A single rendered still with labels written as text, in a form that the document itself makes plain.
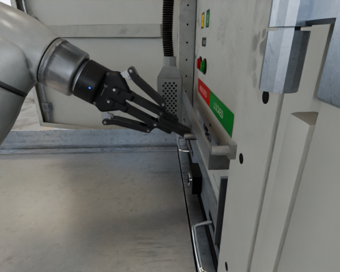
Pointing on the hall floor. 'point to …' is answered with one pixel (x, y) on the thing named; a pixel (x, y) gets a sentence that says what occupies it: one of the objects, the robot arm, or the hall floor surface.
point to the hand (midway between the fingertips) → (175, 126)
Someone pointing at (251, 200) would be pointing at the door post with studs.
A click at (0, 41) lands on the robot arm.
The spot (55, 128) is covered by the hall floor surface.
